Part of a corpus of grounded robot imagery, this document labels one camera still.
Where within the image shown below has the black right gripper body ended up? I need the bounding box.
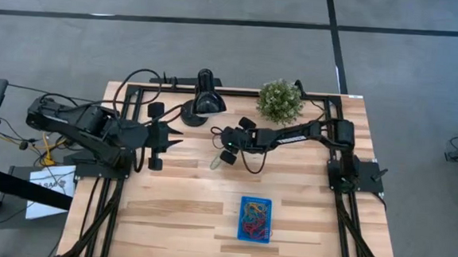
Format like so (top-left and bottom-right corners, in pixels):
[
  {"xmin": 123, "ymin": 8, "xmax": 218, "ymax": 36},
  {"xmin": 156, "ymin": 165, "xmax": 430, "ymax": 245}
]
[{"xmin": 218, "ymin": 115, "xmax": 260, "ymax": 168}]

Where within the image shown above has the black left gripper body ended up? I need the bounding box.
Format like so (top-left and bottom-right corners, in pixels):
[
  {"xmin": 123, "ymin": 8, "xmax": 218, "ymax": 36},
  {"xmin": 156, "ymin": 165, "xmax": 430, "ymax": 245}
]
[{"xmin": 143, "ymin": 100, "xmax": 173, "ymax": 173}]

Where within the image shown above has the yellow rubber band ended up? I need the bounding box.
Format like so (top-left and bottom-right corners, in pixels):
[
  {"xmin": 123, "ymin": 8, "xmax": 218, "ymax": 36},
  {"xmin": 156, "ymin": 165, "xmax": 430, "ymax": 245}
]
[{"xmin": 243, "ymin": 201, "xmax": 269, "ymax": 218}]

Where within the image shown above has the teal rubber band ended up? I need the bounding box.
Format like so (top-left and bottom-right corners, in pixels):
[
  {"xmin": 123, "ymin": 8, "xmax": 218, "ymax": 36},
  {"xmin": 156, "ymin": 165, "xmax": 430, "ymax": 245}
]
[{"xmin": 242, "ymin": 208, "xmax": 267, "ymax": 227}]

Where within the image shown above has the long red rubber band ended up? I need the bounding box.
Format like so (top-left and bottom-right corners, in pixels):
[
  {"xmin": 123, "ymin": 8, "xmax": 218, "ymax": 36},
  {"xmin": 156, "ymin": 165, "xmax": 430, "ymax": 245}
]
[{"xmin": 241, "ymin": 220, "xmax": 270, "ymax": 242}]

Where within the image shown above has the blue plastic slotted bin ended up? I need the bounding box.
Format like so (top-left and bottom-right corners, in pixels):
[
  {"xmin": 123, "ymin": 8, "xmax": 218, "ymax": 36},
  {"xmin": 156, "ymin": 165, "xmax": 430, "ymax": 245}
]
[{"xmin": 236, "ymin": 194, "xmax": 275, "ymax": 245}]

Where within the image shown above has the black desk lamp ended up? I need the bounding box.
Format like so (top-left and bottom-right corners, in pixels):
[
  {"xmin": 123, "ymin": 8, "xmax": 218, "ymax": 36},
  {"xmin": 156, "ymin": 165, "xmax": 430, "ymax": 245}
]
[{"xmin": 178, "ymin": 66, "xmax": 230, "ymax": 130}]

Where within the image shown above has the small artificial green plant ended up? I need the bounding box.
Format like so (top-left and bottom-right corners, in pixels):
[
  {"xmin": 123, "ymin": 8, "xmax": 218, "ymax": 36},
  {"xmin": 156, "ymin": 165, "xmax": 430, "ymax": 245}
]
[{"xmin": 254, "ymin": 77, "xmax": 308, "ymax": 129}]

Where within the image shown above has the white paper sheet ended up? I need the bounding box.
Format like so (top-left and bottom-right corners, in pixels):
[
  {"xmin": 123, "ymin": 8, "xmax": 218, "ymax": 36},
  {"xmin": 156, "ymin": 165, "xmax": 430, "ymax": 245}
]
[{"xmin": 25, "ymin": 162, "xmax": 77, "ymax": 223}]

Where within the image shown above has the black side table beam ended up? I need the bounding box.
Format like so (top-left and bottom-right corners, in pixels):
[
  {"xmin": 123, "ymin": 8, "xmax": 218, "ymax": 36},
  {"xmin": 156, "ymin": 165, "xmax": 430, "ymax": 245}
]
[{"xmin": 0, "ymin": 165, "xmax": 75, "ymax": 212}]

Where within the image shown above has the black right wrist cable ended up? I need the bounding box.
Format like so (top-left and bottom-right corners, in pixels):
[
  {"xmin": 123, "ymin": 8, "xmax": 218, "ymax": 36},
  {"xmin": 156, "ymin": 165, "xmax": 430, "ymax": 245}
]
[{"xmin": 239, "ymin": 147, "xmax": 269, "ymax": 176}]

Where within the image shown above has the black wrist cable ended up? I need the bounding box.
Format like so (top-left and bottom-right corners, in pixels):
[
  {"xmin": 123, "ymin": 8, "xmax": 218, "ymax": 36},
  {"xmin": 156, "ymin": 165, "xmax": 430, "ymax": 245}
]
[
  {"xmin": 239, "ymin": 147, "xmax": 269, "ymax": 176},
  {"xmin": 111, "ymin": 66, "xmax": 186, "ymax": 123}
]

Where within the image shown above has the black aluminium table frame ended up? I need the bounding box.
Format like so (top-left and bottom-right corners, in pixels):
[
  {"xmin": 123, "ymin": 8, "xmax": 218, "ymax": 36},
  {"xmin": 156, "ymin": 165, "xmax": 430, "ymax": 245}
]
[{"xmin": 60, "ymin": 77, "xmax": 406, "ymax": 257}]

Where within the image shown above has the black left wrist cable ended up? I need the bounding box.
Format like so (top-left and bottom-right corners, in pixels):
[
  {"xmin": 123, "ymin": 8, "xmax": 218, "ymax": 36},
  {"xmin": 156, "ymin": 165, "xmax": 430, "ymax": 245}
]
[{"xmin": 111, "ymin": 66, "xmax": 186, "ymax": 123}]

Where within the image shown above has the black power cable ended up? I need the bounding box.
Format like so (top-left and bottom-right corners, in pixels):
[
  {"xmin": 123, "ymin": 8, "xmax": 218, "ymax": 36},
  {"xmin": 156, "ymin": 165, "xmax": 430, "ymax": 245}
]
[{"xmin": 301, "ymin": 90, "xmax": 332, "ymax": 112}]

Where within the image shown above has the yellow plug cable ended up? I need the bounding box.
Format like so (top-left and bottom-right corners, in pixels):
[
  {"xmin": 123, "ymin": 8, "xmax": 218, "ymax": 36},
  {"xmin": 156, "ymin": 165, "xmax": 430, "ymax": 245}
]
[{"xmin": 38, "ymin": 132, "xmax": 68, "ymax": 169}]

